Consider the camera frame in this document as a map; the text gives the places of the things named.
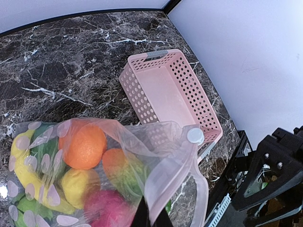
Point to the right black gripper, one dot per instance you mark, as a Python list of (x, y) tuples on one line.
[(275, 167)]

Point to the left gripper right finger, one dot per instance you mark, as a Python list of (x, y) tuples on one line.
[(163, 220)]

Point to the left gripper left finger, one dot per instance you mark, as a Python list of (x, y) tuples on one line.
[(141, 218)]

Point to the red toy apple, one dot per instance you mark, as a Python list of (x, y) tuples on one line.
[(107, 208)]

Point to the orange green toy mango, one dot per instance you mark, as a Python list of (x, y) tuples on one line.
[(126, 174)]

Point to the yellow toy lemon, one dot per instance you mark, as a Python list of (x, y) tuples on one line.
[(78, 184)]

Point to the clear zip top bag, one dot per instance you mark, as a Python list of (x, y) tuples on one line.
[(169, 150)]

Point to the orange toy fruit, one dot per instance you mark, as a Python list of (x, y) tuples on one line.
[(83, 145)]

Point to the green toy bell pepper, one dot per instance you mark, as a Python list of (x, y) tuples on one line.
[(50, 147)]

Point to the pink perforated plastic basket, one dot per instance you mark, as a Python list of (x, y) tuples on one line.
[(161, 86)]

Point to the yellow toy banana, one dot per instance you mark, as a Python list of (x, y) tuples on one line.
[(48, 196)]

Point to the green toy cabbage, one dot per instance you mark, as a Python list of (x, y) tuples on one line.
[(28, 210)]

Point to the white slotted cable duct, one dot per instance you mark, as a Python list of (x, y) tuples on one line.
[(218, 212)]

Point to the black front rail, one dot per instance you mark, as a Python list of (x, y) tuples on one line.
[(230, 182)]

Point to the right black frame post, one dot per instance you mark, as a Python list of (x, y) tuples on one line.
[(170, 6)]

